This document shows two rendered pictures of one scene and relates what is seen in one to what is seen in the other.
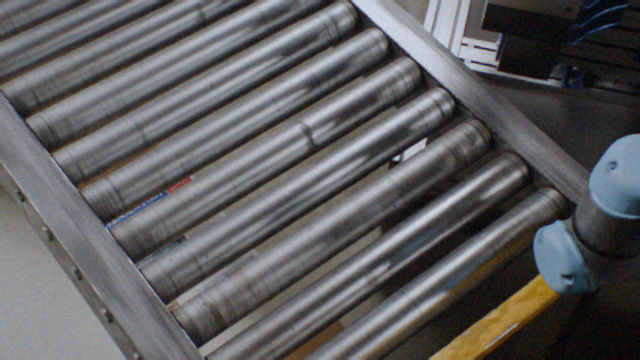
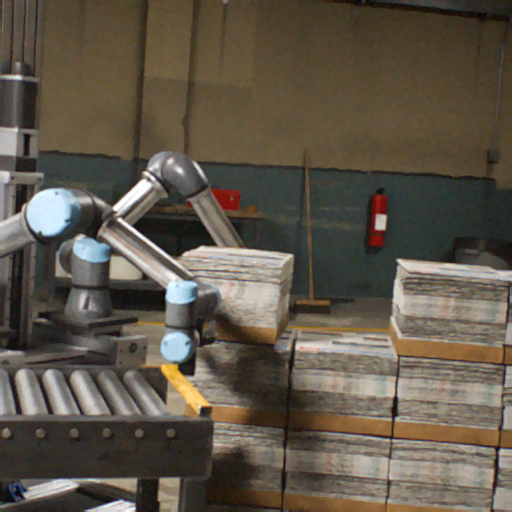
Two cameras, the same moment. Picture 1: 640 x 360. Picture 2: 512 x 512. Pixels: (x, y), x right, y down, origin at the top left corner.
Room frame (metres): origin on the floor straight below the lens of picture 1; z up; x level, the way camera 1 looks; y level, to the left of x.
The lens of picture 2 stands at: (-0.77, 1.94, 1.34)
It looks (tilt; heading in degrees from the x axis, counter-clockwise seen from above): 5 degrees down; 296
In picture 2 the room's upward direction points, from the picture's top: 4 degrees clockwise
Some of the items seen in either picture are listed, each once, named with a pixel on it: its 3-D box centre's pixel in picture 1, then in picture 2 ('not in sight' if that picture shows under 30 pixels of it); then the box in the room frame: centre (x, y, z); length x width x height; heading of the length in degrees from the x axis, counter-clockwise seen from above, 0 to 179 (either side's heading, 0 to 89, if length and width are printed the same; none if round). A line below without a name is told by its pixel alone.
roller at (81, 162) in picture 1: (216, 88); not in sight; (0.75, 0.14, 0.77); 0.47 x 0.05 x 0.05; 131
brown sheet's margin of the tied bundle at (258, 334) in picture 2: not in sight; (229, 327); (0.58, -0.74, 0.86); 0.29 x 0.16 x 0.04; 19
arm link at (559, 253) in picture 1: (596, 248); (179, 344); (0.49, -0.29, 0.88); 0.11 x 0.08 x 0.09; 111
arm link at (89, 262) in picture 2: not in sight; (91, 261); (1.13, -0.83, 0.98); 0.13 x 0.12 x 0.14; 141
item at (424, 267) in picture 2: not in sight; (450, 269); (0.05, -1.08, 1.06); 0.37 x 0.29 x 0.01; 112
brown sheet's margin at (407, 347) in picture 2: not in sight; (442, 339); (0.05, -1.07, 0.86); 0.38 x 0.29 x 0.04; 112
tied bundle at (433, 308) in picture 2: not in sight; (445, 310); (0.05, -1.07, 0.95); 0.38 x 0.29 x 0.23; 112
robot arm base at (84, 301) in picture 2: not in sight; (89, 298); (1.13, -0.83, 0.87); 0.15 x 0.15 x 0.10
